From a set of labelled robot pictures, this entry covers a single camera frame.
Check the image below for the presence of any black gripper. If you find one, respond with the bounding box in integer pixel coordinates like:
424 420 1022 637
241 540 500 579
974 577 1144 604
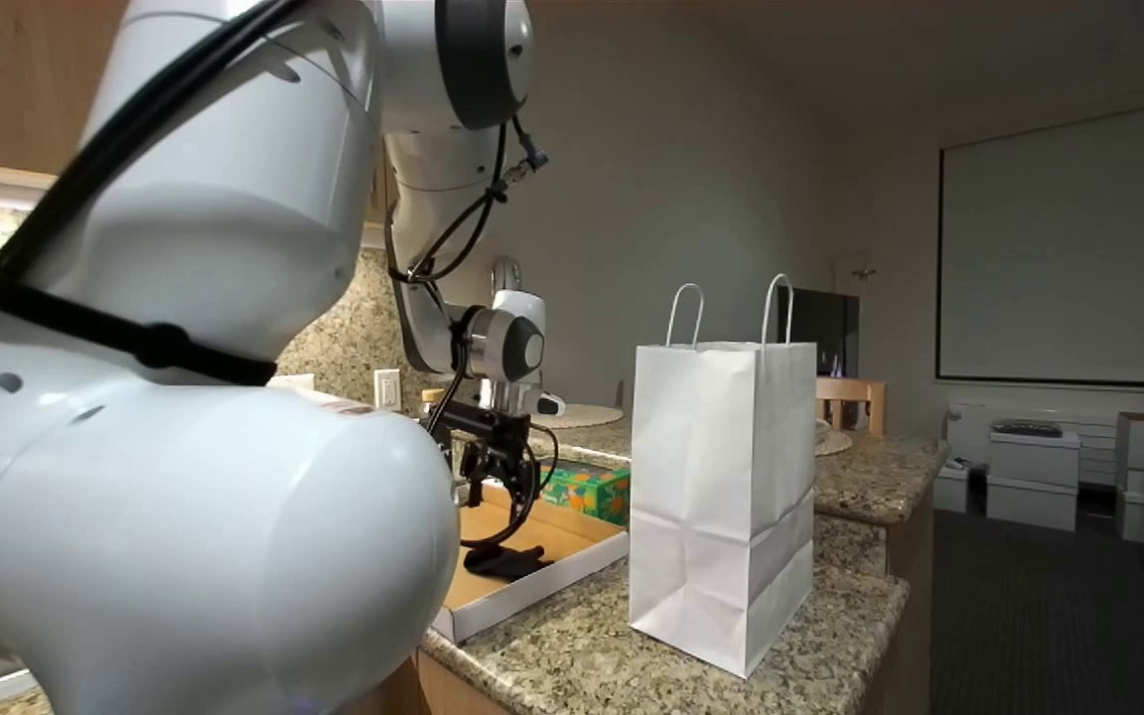
449 434 547 532

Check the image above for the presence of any black sock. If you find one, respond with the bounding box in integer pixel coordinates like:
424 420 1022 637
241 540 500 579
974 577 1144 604
462 540 551 583

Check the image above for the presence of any white paper bag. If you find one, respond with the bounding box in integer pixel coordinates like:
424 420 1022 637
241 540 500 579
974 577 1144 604
622 270 821 683

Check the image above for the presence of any green floral tissue box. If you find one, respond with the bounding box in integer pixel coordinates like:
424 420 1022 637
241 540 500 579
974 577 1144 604
537 462 630 527

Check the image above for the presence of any white-rimmed cardboard tray box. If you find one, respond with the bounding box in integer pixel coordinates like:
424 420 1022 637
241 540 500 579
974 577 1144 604
430 485 634 648

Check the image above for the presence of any wooden dining chair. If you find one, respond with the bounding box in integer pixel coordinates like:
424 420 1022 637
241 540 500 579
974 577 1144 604
815 374 891 445

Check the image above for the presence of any small white box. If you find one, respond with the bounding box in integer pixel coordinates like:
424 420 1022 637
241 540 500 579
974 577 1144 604
929 452 977 517

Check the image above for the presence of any white projector screen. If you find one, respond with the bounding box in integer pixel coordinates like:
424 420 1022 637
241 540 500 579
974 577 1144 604
933 97 1144 392

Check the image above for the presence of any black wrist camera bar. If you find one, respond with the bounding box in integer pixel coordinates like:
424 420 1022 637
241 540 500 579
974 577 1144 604
424 401 540 449

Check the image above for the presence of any white wall outlet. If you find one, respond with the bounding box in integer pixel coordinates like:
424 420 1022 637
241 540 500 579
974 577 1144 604
371 364 405 413

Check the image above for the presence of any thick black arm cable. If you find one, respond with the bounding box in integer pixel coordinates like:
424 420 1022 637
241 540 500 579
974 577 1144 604
0 0 311 388

